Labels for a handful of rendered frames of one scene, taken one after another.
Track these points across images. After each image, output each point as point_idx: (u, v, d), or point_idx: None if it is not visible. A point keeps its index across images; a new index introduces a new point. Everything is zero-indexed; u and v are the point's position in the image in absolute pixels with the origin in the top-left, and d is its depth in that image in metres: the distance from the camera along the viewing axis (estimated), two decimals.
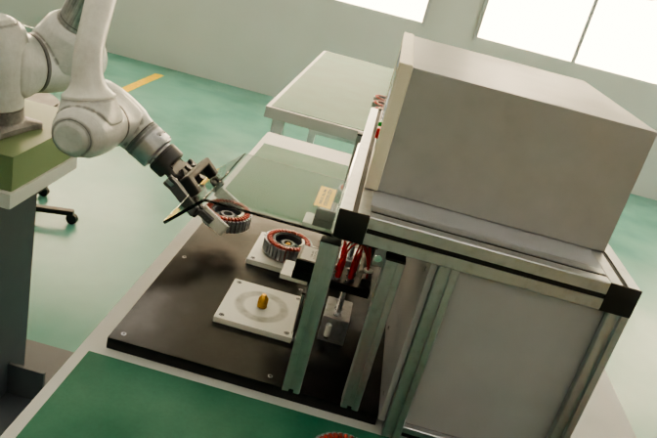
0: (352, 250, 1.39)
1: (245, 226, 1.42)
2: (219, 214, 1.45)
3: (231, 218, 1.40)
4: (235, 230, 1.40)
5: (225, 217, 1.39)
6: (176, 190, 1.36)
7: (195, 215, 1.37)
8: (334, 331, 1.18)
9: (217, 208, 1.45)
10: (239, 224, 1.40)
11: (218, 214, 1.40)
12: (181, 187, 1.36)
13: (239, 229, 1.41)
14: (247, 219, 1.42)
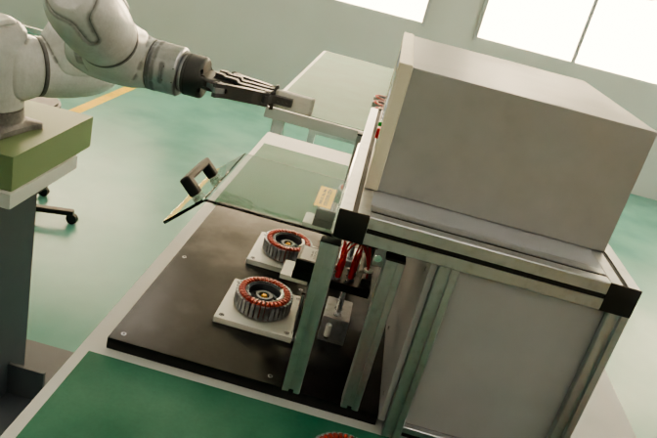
0: (352, 250, 1.39)
1: (286, 311, 1.19)
2: (254, 295, 1.23)
3: (269, 303, 1.18)
4: (274, 317, 1.17)
5: (262, 302, 1.17)
6: None
7: (279, 88, 1.13)
8: (334, 331, 1.18)
9: (251, 287, 1.23)
10: (279, 310, 1.18)
11: (254, 298, 1.17)
12: None
13: (279, 316, 1.18)
14: (288, 302, 1.20)
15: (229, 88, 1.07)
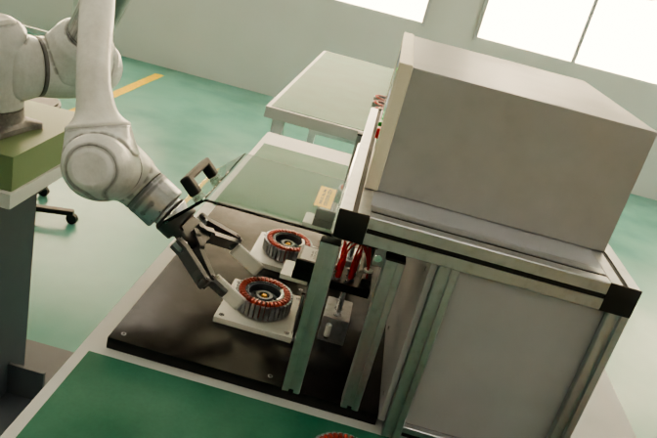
0: (352, 250, 1.39)
1: (286, 311, 1.19)
2: (254, 295, 1.23)
3: (269, 303, 1.18)
4: (274, 317, 1.17)
5: (262, 302, 1.17)
6: (210, 224, 1.26)
7: (240, 240, 1.27)
8: (334, 331, 1.18)
9: (251, 287, 1.23)
10: (279, 310, 1.18)
11: (254, 298, 1.17)
12: None
13: (279, 316, 1.18)
14: (288, 302, 1.20)
15: (185, 251, 1.12)
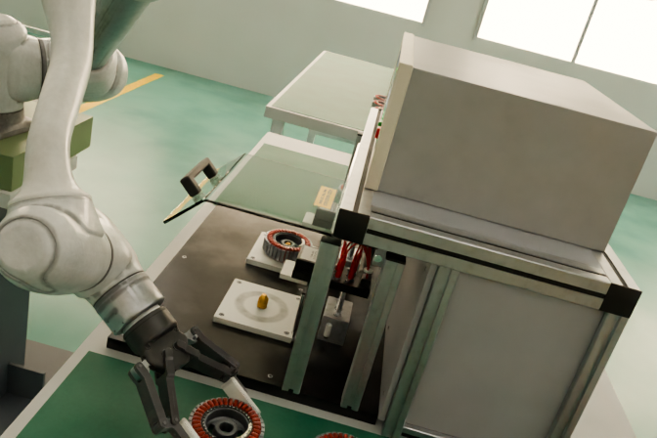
0: (352, 250, 1.39)
1: None
2: (217, 424, 0.94)
3: None
4: None
5: None
6: (204, 343, 1.00)
7: (236, 372, 0.99)
8: (334, 331, 1.18)
9: (216, 414, 0.94)
10: None
11: (204, 432, 0.89)
12: (200, 349, 1.00)
13: None
14: None
15: (143, 381, 0.87)
